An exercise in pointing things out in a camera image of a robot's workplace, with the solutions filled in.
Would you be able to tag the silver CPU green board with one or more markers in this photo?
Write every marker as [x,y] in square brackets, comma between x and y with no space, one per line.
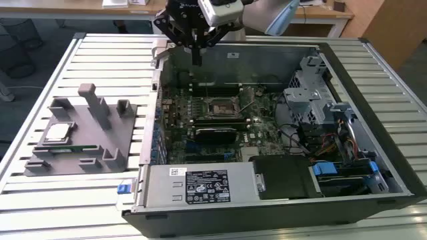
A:
[58,132]

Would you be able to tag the grey metal drive cage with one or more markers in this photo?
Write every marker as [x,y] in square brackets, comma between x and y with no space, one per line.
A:
[301,97]

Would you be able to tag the grey metal case bracket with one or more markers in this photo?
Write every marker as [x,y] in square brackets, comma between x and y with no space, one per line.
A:
[159,46]

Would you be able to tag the black mesh waste bin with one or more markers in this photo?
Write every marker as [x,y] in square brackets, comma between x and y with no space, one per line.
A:
[17,57]
[30,30]

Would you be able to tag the grey metal support bar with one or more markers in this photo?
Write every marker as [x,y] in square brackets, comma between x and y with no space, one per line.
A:
[350,122]

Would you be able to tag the grey power supply black label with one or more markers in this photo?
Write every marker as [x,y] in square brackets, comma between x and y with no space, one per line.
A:
[161,185]

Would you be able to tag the black graphics card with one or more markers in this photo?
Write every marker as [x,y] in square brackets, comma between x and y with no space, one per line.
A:
[215,137]

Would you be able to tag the blue release latch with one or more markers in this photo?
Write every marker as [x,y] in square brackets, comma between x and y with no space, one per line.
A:
[123,189]

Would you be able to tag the green RAM stick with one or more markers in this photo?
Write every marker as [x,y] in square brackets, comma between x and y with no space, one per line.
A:
[78,149]

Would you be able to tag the silver chipset heatsink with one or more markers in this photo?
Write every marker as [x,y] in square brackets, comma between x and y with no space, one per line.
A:
[250,153]

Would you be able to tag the small black box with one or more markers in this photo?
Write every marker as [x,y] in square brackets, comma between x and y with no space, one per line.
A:
[339,6]

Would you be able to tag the black expansion slot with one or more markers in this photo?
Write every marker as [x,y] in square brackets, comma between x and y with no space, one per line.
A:
[203,158]

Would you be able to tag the grey printed parts rack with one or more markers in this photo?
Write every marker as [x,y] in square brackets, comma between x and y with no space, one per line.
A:
[83,140]

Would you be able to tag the CPU socket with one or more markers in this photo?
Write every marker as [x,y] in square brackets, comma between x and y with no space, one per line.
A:
[221,107]

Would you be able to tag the white cardboard box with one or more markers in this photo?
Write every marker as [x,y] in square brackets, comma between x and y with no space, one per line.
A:
[138,2]
[115,3]

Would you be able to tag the hard disk in blue carrier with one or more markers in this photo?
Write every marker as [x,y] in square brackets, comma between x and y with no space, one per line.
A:
[325,170]

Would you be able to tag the black open PC case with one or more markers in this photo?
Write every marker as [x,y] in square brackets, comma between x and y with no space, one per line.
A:
[234,220]

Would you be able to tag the black plastic shroud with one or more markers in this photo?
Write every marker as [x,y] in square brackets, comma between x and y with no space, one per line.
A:
[283,175]

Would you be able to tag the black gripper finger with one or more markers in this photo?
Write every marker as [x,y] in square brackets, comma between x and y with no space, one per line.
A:
[169,27]
[217,37]

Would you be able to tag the wooden cabinet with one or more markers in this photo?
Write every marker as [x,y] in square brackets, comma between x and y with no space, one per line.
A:
[394,30]

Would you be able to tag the wooden desk white frame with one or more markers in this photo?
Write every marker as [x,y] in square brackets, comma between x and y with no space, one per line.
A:
[321,15]
[67,10]

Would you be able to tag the white wrist camera black face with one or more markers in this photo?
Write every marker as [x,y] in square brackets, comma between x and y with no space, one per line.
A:
[223,15]

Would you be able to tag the white metal furniture leg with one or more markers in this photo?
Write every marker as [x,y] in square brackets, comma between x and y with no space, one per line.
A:
[7,93]

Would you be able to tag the green motherboard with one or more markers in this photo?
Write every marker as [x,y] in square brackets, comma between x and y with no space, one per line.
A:
[263,120]

